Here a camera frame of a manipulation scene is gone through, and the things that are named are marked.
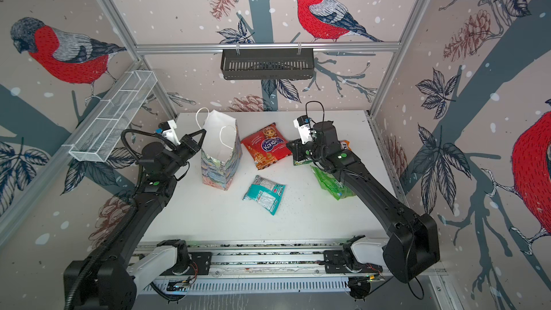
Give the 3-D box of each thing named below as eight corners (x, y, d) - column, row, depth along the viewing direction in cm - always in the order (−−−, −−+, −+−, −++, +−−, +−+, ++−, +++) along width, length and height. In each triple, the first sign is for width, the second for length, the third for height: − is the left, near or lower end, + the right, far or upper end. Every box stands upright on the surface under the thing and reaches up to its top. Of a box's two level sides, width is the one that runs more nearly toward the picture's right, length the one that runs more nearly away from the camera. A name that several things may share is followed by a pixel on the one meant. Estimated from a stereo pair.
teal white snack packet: (244, 202, 89) (242, 199, 86) (256, 178, 97) (255, 174, 93) (275, 215, 86) (274, 212, 83) (286, 189, 93) (286, 185, 90)
